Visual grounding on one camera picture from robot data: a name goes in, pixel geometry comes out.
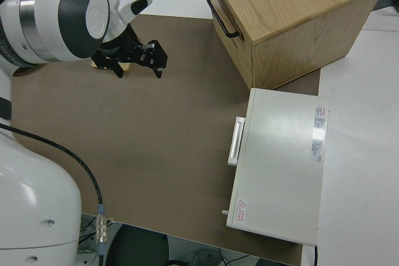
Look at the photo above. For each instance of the white toaster oven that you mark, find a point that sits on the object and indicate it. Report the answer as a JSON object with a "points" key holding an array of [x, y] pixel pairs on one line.
{"points": [[280, 169]]}

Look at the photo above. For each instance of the black round pedestal base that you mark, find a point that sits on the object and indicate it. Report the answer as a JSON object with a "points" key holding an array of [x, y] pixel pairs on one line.
{"points": [[140, 247]]}

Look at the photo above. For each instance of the wooden mug tree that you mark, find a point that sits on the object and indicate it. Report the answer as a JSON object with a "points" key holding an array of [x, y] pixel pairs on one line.
{"points": [[127, 66]]}

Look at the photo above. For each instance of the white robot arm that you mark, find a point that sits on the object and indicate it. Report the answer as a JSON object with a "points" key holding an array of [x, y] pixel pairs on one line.
{"points": [[46, 13]]}

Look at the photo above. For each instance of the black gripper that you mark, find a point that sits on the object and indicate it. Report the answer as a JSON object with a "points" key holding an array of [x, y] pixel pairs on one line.
{"points": [[117, 48]]}

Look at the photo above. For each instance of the brown table mat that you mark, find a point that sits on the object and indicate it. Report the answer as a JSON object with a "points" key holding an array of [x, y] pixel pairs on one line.
{"points": [[156, 138]]}

